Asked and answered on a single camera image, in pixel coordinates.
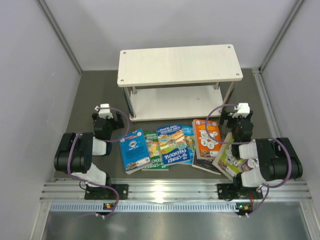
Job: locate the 130-storey treehouse book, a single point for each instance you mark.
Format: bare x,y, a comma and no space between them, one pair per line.
134,151

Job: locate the purple cartoon book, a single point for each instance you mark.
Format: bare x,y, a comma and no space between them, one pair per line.
249,164

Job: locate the white two-tier wooden shelf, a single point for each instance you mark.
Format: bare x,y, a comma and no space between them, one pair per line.
184,82

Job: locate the blue 91-storey treehouse book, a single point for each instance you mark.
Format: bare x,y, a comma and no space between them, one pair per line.
172,144

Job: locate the aluminium mounting rail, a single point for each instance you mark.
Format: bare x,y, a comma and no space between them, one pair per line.
170,190

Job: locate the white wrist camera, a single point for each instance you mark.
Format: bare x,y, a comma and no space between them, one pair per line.
103,111
241,110

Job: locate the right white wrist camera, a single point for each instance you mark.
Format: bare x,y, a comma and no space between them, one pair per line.
241,110

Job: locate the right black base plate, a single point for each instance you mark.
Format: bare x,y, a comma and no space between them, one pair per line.
229,192

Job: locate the light blue storey treehouse book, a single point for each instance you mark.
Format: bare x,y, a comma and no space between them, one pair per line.
190,142

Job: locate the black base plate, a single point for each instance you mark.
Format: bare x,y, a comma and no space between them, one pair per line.
229,192
102,193

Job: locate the slotted grey cable duct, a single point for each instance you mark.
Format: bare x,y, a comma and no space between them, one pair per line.
135,207

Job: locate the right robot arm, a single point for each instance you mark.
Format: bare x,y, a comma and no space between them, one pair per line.
276,159

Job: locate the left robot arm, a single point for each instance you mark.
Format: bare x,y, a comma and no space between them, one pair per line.
74,155

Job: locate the green 104-storey treehouse book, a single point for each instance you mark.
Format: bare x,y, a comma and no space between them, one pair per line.
154,151

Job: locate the orange 78-storey treehouse book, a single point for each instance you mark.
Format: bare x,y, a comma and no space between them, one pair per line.
205,137

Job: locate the lime green cartoon book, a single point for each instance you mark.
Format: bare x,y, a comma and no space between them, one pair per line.
227,163

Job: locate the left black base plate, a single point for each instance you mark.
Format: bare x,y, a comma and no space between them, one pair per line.
102,193

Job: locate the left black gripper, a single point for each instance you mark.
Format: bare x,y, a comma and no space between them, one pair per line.
116,124

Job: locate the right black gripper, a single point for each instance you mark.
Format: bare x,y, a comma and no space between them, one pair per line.
226,115

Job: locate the dark tale of cities book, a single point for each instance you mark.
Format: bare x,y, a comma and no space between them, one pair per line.
205,165

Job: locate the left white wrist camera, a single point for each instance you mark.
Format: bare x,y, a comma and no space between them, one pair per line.
103,111

